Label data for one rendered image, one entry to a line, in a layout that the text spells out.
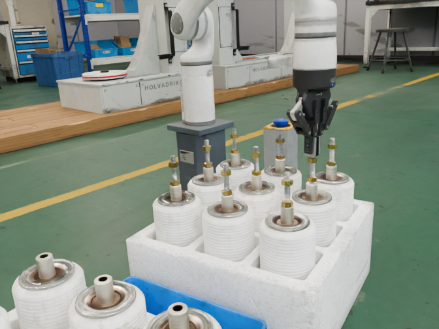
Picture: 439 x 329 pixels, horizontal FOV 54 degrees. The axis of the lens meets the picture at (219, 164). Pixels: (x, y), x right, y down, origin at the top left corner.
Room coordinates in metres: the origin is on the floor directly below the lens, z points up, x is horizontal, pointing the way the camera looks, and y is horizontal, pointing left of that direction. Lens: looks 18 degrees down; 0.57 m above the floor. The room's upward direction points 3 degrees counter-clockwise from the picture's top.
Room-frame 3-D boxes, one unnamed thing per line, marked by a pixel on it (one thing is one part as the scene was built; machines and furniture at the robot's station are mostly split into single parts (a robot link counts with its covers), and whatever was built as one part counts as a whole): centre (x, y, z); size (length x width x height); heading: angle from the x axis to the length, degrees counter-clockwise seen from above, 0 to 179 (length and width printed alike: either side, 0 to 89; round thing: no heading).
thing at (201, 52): (1.26, 0.05, 0.54); 0.09 x 0.09 x 0.17; 41
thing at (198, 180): (0.88, 0.03, 0.25); 0.08 x 0.08 x 0.01
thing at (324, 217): (0.76, -0.17, 0.16); 0.10 x 0.10 x 0.18
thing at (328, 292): (0.82, -0.07, 0.09); 0.39 x 0.39 x 0.18; 57
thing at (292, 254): (0.66, -0.11, 0.16); 0.10 x 0.10 x 0.18
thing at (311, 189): (0.76, -0.17, 0.26); 0.02 x 0.02 x 0.03
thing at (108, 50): (5.89, 1.56, 0.36); 0.50 x 0.38 x 0.21; 47
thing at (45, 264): (0.53, 0.25, 0.26); 0.02 x 0.02 x 0.03
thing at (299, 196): (0.76, -0.17, 0.25); 0.08 x 0.08 x 0.01
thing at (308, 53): (0.77, -0.16, 0.53); 0.11 x 0.09 x 0.06; 42
